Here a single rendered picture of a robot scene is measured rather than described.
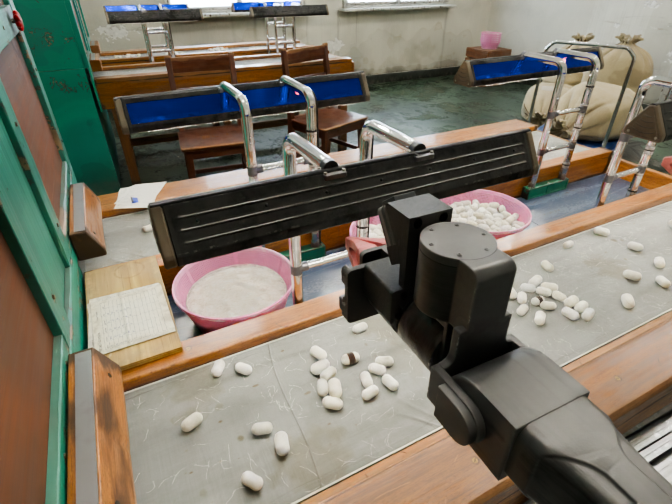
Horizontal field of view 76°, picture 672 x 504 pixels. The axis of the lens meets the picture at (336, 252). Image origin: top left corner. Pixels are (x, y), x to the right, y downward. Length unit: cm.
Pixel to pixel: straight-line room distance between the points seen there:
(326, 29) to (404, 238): 577
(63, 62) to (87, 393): 268
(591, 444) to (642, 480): 3
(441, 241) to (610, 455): 17
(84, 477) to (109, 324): 38
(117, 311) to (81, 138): 243
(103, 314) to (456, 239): 76
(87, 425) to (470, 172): 64
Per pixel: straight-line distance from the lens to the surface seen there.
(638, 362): 94
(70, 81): 322
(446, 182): 69
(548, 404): 33
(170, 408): 79
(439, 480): 67
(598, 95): 398
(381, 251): 44
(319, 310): 87
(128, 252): 121
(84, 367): 73
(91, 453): 63
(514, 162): 79
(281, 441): 69
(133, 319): 92
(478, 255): 32
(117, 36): 555
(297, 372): 79
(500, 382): 33
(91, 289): 104
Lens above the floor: 134
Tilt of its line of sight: 33 degrees down
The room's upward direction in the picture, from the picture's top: straight up
